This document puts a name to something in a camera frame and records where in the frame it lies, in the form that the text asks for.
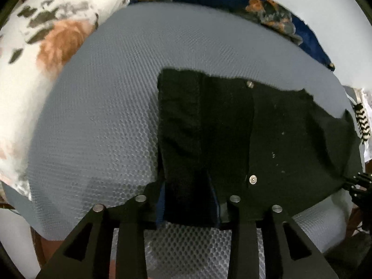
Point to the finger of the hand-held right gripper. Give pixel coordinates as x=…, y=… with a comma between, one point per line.
x=360, y=180

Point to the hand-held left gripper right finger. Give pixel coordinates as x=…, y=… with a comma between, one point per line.
x=242, y=218

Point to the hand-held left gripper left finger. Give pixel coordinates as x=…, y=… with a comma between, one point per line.
x=139, y=213

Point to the black pants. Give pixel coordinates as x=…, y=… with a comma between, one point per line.
x=218, y=136

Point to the black and white striped knit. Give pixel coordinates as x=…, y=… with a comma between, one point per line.
x=361, y=119

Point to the white dotted cloth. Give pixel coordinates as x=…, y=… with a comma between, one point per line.
x=368, y=97

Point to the grey mesh mat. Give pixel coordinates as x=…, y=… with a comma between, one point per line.
x=101, y=107

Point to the dark blue floral blanket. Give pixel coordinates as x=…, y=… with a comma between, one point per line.
x=308, y=37

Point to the white floral pillow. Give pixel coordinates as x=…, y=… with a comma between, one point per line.
x=29, y=78

